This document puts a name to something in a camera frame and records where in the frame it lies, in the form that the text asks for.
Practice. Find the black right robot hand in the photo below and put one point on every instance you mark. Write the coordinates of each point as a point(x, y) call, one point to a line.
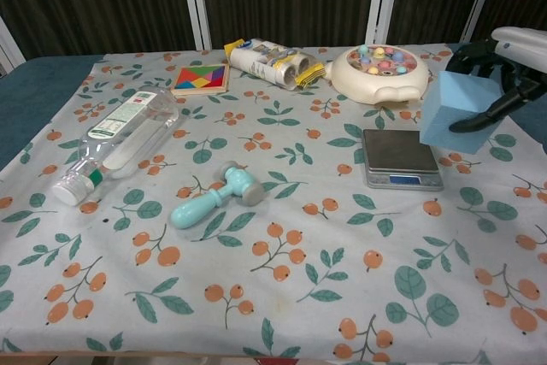
point(508, 102)

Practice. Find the light blue foam block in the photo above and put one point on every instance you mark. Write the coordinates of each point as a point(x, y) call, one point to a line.
point(459, 113)

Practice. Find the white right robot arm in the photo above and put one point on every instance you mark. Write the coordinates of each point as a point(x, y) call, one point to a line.
point(519, 42)

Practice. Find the silver digital kitchen scale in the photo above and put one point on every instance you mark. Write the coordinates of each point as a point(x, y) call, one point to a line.
point(399, 157)

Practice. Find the cream fishing game toy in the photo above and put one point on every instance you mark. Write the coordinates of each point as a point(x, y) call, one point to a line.
point(378, 74)

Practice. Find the pack of plastic wrap rolls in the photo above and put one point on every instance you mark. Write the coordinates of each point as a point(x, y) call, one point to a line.
point(271, 61)

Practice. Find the floral fruit print tablecloth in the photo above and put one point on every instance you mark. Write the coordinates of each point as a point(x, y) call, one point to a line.
point(273, 232)

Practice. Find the light blue toy hammer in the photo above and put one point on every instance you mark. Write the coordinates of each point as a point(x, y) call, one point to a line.
point(222, 194)

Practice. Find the colourful wooden tangram puzzle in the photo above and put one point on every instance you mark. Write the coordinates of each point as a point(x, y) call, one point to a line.
point(201, 78)

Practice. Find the clear plastic bottle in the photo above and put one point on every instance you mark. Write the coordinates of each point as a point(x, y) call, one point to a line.
point(121, 138)

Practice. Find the teal table cover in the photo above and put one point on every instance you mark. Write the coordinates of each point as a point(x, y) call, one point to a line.
point(38, 100)

